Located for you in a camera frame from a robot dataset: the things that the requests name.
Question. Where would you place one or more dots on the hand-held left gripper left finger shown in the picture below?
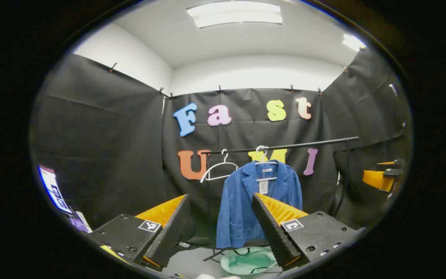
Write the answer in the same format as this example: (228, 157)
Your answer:
(172, 232)

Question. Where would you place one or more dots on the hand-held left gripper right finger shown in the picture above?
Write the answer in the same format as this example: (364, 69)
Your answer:
(273, 232)

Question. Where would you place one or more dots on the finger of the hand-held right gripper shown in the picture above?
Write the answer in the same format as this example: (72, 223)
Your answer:
(391, 165)
(378, 180)

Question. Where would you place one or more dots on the green laundry hamper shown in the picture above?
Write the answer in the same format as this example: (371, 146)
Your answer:
(246, 261)

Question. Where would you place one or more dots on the white clothes hanger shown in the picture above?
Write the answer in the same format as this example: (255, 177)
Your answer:
(266, 179)
(217, 165)

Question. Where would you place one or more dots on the black clothes rack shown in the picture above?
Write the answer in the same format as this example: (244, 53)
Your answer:
(316, 143)

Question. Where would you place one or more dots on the small white clip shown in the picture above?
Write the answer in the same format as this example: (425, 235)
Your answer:
(184, 244)

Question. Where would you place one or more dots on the pale purple sheet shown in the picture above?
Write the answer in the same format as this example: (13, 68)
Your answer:
(79, 223)

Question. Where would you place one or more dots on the black backdrop cloth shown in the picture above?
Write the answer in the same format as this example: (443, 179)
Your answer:
(110, 147)

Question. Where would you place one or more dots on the computer monitor screen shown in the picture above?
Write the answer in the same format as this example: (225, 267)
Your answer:
(54, 190)

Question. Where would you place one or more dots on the small ceiling light panel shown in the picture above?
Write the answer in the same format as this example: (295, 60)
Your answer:
(352, 42)

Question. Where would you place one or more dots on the row of small black clips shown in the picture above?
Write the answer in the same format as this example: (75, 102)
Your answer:
(220, 90)

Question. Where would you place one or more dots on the large ceiling light panel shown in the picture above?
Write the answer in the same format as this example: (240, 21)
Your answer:
(234, 15)

